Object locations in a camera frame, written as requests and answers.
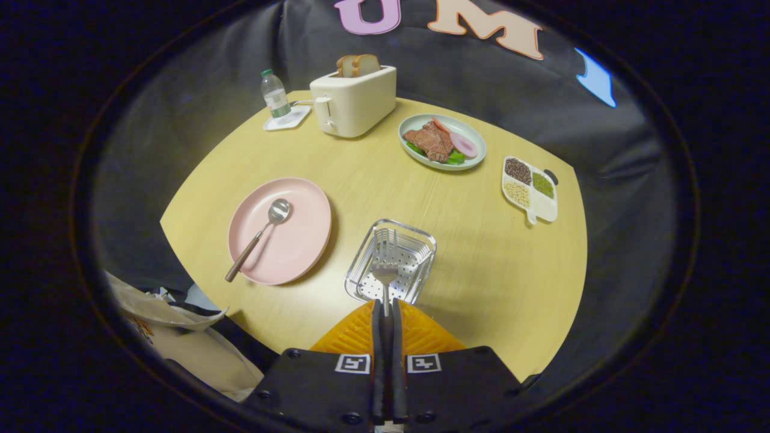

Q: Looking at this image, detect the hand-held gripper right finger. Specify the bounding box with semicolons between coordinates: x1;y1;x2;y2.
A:
385;299;524;431

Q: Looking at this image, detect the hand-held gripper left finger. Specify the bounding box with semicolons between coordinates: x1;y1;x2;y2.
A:
244;299;386;431

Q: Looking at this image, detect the metal fork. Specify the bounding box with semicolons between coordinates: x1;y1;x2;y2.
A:
371;260;399;319

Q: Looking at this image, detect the metal spoon wooden handle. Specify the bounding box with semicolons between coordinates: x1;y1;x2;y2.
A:
225;198;293;283

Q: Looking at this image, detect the beige cloth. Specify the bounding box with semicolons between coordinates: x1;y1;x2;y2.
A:
123;313;265;402

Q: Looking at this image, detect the pink round plate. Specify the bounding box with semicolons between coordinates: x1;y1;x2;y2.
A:
227;177;333;286

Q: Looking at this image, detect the white divided grain tray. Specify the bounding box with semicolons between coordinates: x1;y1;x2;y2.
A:
502;156;559;226

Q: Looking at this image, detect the green lettuce leaf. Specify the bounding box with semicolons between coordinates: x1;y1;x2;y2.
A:
407;142;467;166

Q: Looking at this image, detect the pink ham slice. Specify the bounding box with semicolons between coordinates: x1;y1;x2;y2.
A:
450;131;479;159

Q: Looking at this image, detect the brown steak piece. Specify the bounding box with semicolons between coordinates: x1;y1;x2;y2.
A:
402;120;455;164

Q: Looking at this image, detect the light green food plate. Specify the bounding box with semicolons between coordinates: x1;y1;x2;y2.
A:
398;114;487;172

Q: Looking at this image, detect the white square coaster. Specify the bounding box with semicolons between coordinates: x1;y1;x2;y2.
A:
263;105;312;132

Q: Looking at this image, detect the cream white toaster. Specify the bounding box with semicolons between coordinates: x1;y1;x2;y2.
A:
309;65;398;139

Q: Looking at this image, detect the clear plastic water bottle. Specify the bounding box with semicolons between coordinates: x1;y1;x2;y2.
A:
260;69;292;119

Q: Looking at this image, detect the metal wire basket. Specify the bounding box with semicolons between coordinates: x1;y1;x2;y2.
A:
344;218;437;306

